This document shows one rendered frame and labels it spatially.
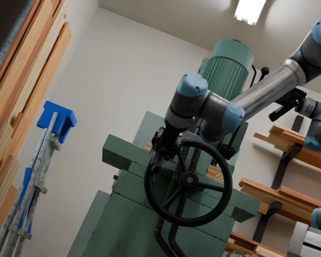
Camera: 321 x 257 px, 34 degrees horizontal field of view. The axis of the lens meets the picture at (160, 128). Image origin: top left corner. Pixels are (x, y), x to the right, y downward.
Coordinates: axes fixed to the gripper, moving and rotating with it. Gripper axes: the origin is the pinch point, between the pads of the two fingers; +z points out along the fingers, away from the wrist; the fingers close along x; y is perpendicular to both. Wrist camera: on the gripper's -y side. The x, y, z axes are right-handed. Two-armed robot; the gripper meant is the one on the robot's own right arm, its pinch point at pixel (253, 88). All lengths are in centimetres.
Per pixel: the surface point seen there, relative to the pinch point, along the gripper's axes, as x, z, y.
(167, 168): 44, 20, -30
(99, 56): -250, 109, -68
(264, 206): 18.9, -21.5, -37.1
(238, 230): -184, -60, -139
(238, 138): -12.0, -4.7, -24.4
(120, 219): 49, 27, -52
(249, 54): -8.1, 6.7, 11.3
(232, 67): -0.9, 11.6, 4.5
